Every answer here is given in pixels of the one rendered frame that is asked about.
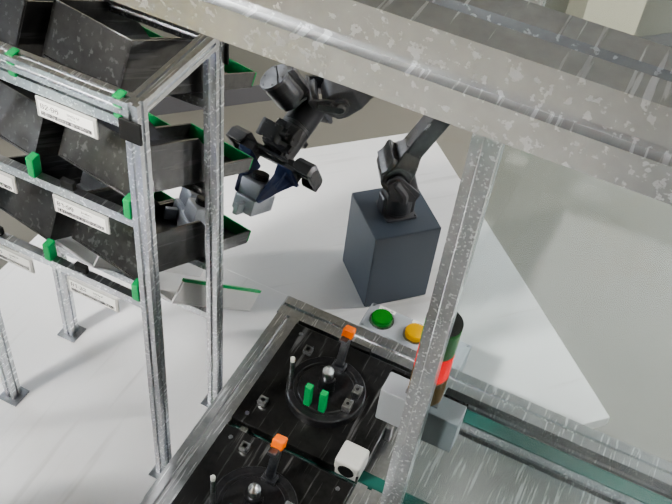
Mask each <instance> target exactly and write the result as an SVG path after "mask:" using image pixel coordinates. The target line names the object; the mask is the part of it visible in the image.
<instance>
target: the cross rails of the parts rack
mask: <svg viewBox="0 0 672 504"><path fill-rule="evenodd" d="M0 79H1V80H4V81H6V82H9V83H11V84H14V85H16V86H19V87H21V88H24V89H26V90H28V91H31V92H33V93H36V94H38V95H41V96H43V97H46V98H48V99H51V100H53V101H56V102H58V103H61V104H63V105H66V106H68V107H71V108H73V109H75V110H78V111H80V112H83V113H85V114H88V115H90V116H93V117H95V118H98V119H100V120H103V121H105V122H108V123H110V124H113V125H115V126H118V127H119V124H118V118H115V117H114V114H113V112H112V111H109V110H107V109H104V108H102V107H99V106H97V105H94V104H92V103H89V102H87V101H84V100H82V99H79V98H77V97H74V96H72V95H69V94H67V93H64V92H62V91H56V90H53V89H51V88H48V87H46V86H44V84H42V83H39V82H37V81H34V80H32V79H29V78H27V77H24V76H22V75H18V76H17V77H13V76H10V75H9V74H8V70H7V69H4V68H2V67H0ZM170 96H172V97H175V98H177V99H180V100H182V101H185V102H188V103H190V104H193V105H195V106H198V107H200V108H203V93H201V92H198V93H187V94H175V95H170ZM0 170H2V171H5V172H7V173H9V174H12V175H14V176H16V177H19V178H21V179H23V180H25V181H28V182H30V183H32V184H35V185H37V186H39V187H42V188H44V189H46V190H49V191H51V192H53V193H55V194H58V195H60V196H62V197H65V198H67V199H69V200H72V201H74V202H76V203H78V204H81V205H83V206H85V207H88V208H90V209H92V210H95V211H97V212H99V213H102V214H104V215H106V216H108V217H111V218H113V219H115V220H118V221H120V222H122V223H125V224H127V225H129V226H131V227H133V218H132V220H130V219H128V218H125V217H124V211H123V207H122V206H120V205H117V204H115V203H113V202H110V201H108V200H106V199H103V198H101V197H99V196H96V195H94V194H92V193H89V192H87V191H85V190H82V189H80V188H78V187H77V189H76V190H75V191H74V192H72V191H70V190H67V189H65V188H63V187H61V184H60V180H59V179H57V178H54V177H52V176H50V175H47V174H45V173H43V172H42V173H41V174H39V175H38V176H37V177H36V178H33V177H30V176H29V175H28V171H27V166H26V165H24V164H22V163H19V162H17V161H15V160H12V159H10V158H8V157H5V156H3V155H1V154H0ZM182 187H183V188H186V189H188V190H191V191H193V192H195V193H198V194H200V195H203V196H205V182H200V183H195V184H191V185H186V186H182ZM0 244H2V245H4V246H6V247H9V248H11V249H13V250H15V251H17V252H20V253H22V254H24V255H26V256H28V257H30V258H33V259H35V260H37V261H39V262H41V263H44V264H46V265H48V266H50V267H52V268H54V269H57V270H59V271H61V272H63V273H65V274H68V275H70V276H72V277H74V278H76V279H78V280H81V281H83V282H85V283H87V284H89V285H92V286H94V287H96V288H98V289H100V290H102V291H105V292H107V293H109V294H111V295H113V296H115V297H118V298H120V299H122V300H124V301H126V302H129V303H131V304H133V305H135V306H137V307H139V308H141V302H138V301H135V300H133V299H132V289H130V288H127V287H125V286H123V285H121V284H118V283H116V282H114V281H112V280H110V279H107V278H105V277H103V276H101V275H99V274H96V273H94V272H92V271H90V270H89V273H88V274H87V275H85V274H82V273H80V272H78V271H76V270H75V269H74V263H72V262H70V261H68V260H66V259H63V258H61V257H59V256H56V257H55V258H54V259H53V260H52V262H50V261H48V260H46V259H45V257H44V252H43V249H41V248H39V247H37V246H35V245H33V244H30V243H28V242H26V241H24V240H22V239H19V238H17V237H15V236H13V235H11V234H8V233H6V232H4V234H3V235H2V236H0ZM189 263H190V264H192V265H195V266H197V267H199V268H202V269H204V270H206V257H204V258H201V259H198V260H195V261H192V262H189Z"/></svg>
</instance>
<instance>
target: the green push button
mask: <svg viewBox="0 0 672 504"><path fill-rule="evenodd" d="M392 319H393V317H392V314H391V313H390V312H389V311H387V310H385V309H377V310H375V311H374V312H373V313H372V317H371V320H372V323H373V324H374V325H375V326H377V327H380V328H385V327H388V326H390V325H391V323H392Z"/></svg>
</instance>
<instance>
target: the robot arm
mask: <svg viewBox="0 0 672 504"><path fill-rule="evenodd" d="M260 86H261V88H262V89H263V90H264V91H265V92H266V93H267V95H268V96H269V97H270V98H271V99H272V100H273V101H274V103H275V104H276V105H277V106H278V107H279V108H280V109H282V110H284V111H285V112H287V111H288V112H287V114H286V115H285V116H284V118H283V119H281V118H278V119H277V121H276V122H274V121H272V120H270V119H268V118H266V117H263V119H262V121H261V122H260V124H259V126H258V128H257V130H256V133H257V134H259V135H263V137H262V139H263V142H264V145H262V144H260V143H258V142H257V141H256V139H255V137H254V135H253V134H252V132H250V131H248V130H246V129H244V128H242V127H240V126H238V125H236V126H232V127H231V128H230V129H229V131H228V132H227V133H226V136H227V138H228V140H229V141H230V143H231V145H232V146H233V147H235V148H237V149H239V150H240V151H242V152H244V153H246V154H248V155H249V156H251V157H253V158H254V159H253V162H252V165H251V168H250V170H249V172H245V173H240V174H238V178H237V181H236V185H235V190H236V191H239V190H238V189H239V185H240V182H241V178H242V176H244V175H248V174H252V173H253V171H254V170H258V169H259V168H260V167H261V165H260V164H259V162H258V159H259V157H260V156H262V157H263V158H265V159H267V160H269V161H271V162H273V163H275V164H277V167H276V170H275V173H274V175H273V176H272V178H271V179H270V180H269V181H268V183H267V184H266V185H265V187H264V188H263V189H262V191H261V192H260V193H259V195H258V197H257V199H256V202H257V203H261V202H262V201H264V200H266V199H268V198H270V197H271V196H273V195H275V194H277V193H279V192H281V191H283V190H285V189H288V188H290V187H292V186H294V187H298V186H299V184H298V182H299V181H300V179H301V178H302V179H301V181H302V185H303V186H304V187H306V188H308V189H310V190H312V191H314V192H317V190H318V189H319V187H320V186H321V184H322V181H323V180H322V176H321V174H320V172H319V170H318V168H317V166H316V165H315V164H313V163H311V162H309V161H307V160H305V159H304V158H298V159H296V161H294V158H295V156H296V155H297V153H298V152H299V151H300V149H301V148H304V149H305V148H306V147H307V146H308V143H307V140H308V138H309V137H310V135H311V134H312V133H313V131H314V130H315V128H316V127H317V126H318V124H319V123H320V122H324V123H329V124H332V123H333V119H332V117H334V118H336V119H343V118H346V117H348V116H350V115H352V114H354V113H355V112H357V111H359V110H361V109H362V108H363V107H364V106H365V105H366V104H367V103H368V102H369V101H370V100H371V99H372V98H374V96H371V95H368V94H365V93H363V92H360V91H357V90H354V89H352V88H349V87H346V86H344V85H341V84H338V83H335V82H333V81H330V80H327V79H324V78H322V77H319V76H316V75H305V79H304V78H303V76H302V75H301V74H300V73H299V71H298V69H297V68H294V67H291V66H289V65H288V66H286V65H285V64H279V65H274V66H272V67H271V68H269V69H268V70H267V71H266V72H265V73H264V75H263V76H262V78H261V80H260ZM318 88H320V89H321V94H322V99H319V94H318ZM449 126H450V124H448V123H445V122H442V121H440V120H437V119H434V118H431V117H429V116H426V115H423V117H422V118H421V119H420V120H419V121H418V122H417V124H416V125H415V126H414V127H413V128H412V130H411V131H410V132H409V133H408V134H407V135H406V137H405V138H404V139H403V140H400V141H397V142H393V141H392V140H390V139H389V140H388V141H387V142H386V144H385V145H384V147H383V148H382V149H380V150H379V151H377V153H378V157H377V167H378V172H379V177H380V182H381V186H382V191H380V193H379V198H378V200H376V204H377V207H378V209H379V211H380V213H381V215H383V217H384V219H385V221H386V222H387V223H393V222H399V221H404V220H410V219H415V218H416V217H417V215H416V213H415V211H414V207H415V202H416V200H417V199H418V197H419V196H420V193H419V189H418V185H417V180H416V176H415V175H416V172H417V169H418V166H419V163H420V160H421V158H422V156H423V155H424V154H425V153H426V152H427V151H428V150H429V148H430V147H431V146H432V145H433V144H434V143H435V142H436V140H437V139H438V138H439V137H440V136H441V135H442V134H443V132H444V131H445V130H446V129H447V128H448V127H449ZM267 153H268V154H267ZM269 154H270V155H269Z"/></svg>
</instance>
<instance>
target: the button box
mask: <svg viewBox="0 0 672 504"><path fill-rule="evenodd" d="M377 309H385V310H387V311H389V312H390V313H391V314H392V317H393V319H392V323H391V325H390V326H388V327H385V328H380V327H377V326H375V325H374V324H373V323H372V320H371V317H372V313H373V312H374V311H375V310H377ZM412 323H417V324H420V325H422V326H424V324H423V323H421V322H418V321H416V320H413V319H411V318H408V317H406V316H404V315H401V314H399V313H397V312H395V311H393V310H390V309H388V308H385V307H383V306H381V305H378V304H375V303H372V304H371V306H370V307H369V309H368V310H367V312H366V313H365V315H364V317H363V318H362V320H361V321H360V323H359V325H358V326H360V327H362V328H365V329H367V330H369V331H371V332H374V333H376V334H378V335H381V336H383V337H385V338H388V339H390V340H392V341H395V342H397V343H399V344H401V345H404V346H406V347H408V348H411V349H413V350H415V351H417V350H418V346H419V342H412V341H410V340H408V339H407V338H406V336H405V329H406V327H407V326H408V325H409V324H412Z"/></svg>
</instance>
